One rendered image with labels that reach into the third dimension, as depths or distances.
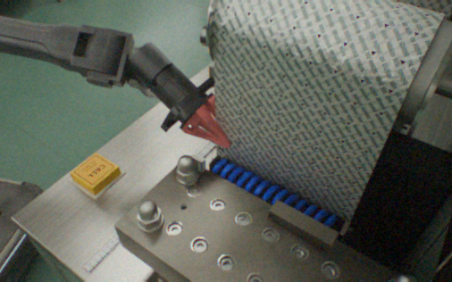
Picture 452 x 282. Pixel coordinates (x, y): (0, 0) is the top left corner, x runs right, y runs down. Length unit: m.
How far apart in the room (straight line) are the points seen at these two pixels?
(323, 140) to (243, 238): 0.17
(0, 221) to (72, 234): 1.00
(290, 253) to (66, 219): 0.42
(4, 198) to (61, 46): 1.24
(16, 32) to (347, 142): 0.50
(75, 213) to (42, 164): 1.46
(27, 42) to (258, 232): 0.44
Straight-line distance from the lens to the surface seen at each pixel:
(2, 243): 1.65
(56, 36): 0.62
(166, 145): 0.82
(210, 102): 0.56
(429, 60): 0.41
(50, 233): 0.74
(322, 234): 0.52
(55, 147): 2.26
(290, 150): 0.51
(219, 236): 0.52
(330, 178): 0.51
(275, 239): 0.53
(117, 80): 0.59
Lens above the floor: 1.48
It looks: 45 degrees down
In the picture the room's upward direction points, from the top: straight up
